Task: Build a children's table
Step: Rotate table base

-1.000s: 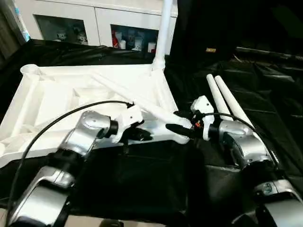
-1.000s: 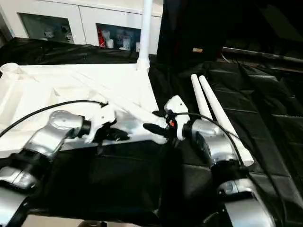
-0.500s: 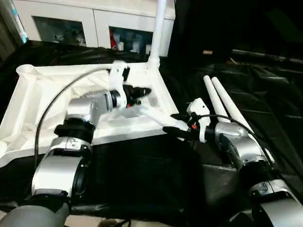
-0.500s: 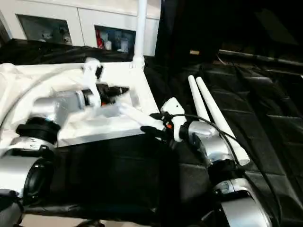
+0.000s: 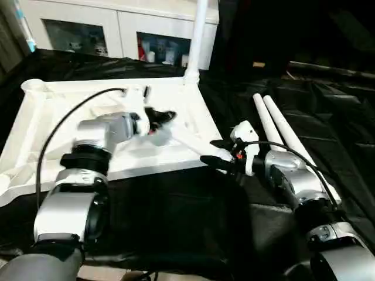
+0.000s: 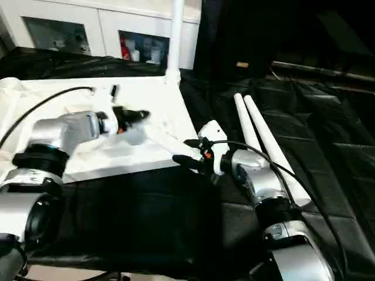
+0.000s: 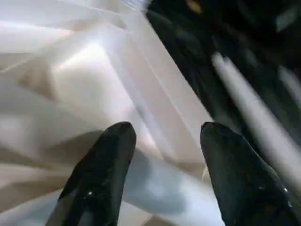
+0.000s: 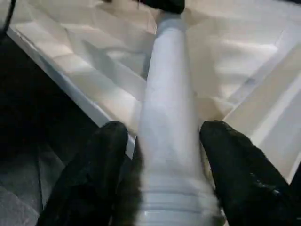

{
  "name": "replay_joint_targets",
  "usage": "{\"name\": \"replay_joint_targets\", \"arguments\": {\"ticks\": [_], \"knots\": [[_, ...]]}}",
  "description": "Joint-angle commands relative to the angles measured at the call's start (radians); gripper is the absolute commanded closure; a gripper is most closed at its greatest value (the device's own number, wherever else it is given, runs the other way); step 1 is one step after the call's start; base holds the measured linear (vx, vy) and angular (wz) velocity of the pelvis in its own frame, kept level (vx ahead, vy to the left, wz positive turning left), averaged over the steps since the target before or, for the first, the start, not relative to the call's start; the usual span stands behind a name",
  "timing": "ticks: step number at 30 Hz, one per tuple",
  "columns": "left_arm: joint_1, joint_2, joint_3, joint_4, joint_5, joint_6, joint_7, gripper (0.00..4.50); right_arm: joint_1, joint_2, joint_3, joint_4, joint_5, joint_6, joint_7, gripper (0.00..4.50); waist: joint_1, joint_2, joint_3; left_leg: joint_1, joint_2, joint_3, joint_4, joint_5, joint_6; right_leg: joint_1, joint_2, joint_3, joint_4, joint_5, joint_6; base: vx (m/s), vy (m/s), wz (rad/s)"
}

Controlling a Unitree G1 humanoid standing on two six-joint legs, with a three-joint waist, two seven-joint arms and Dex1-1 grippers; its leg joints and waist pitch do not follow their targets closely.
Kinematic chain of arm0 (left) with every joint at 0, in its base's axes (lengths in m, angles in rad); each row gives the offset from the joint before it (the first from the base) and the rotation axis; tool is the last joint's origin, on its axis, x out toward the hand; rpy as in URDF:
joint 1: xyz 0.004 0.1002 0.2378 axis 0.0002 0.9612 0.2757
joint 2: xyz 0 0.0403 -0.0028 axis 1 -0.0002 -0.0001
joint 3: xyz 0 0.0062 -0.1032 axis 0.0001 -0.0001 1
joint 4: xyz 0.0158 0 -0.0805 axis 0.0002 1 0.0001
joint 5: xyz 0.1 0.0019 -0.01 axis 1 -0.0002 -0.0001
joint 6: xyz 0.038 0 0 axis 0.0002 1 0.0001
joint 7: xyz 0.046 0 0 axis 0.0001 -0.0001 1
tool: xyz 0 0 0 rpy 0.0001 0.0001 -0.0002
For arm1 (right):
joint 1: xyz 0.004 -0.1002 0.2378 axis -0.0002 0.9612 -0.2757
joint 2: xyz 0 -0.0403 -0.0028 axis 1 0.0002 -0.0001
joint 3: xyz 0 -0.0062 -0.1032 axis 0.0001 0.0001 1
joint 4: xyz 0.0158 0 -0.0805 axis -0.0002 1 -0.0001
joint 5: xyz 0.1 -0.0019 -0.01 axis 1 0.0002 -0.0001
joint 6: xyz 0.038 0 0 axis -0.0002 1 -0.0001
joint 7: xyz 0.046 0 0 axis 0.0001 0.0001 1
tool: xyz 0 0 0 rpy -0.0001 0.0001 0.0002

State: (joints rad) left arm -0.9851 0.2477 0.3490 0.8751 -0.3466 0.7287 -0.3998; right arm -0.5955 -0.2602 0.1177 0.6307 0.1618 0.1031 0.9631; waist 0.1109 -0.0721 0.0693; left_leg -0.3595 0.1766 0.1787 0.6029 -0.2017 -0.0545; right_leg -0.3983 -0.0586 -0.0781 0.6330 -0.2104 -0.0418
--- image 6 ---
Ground white plastic table top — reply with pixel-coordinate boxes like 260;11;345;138
0;74;203;184

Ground white plastic table leg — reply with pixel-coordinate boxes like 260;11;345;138
243;95;312;207
165;0;185;85
233;93;266;153

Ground white tub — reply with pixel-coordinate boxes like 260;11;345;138
146;46;161;64

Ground red package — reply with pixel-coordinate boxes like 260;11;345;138
120;37;131;61

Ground white glass door cabinet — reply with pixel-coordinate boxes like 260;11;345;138
0;0;203;71

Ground black work mat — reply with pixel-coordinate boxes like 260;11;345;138
0;46;375;273

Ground dark long rod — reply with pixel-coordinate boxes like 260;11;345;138
271;60;375;85

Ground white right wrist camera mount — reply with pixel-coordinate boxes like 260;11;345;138
197;119;229;176

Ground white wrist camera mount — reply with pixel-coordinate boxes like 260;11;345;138
197;119;229;176
89;84;121;135

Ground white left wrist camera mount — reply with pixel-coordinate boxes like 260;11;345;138
89;84;121;135

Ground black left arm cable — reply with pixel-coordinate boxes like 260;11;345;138
0;86;94;147

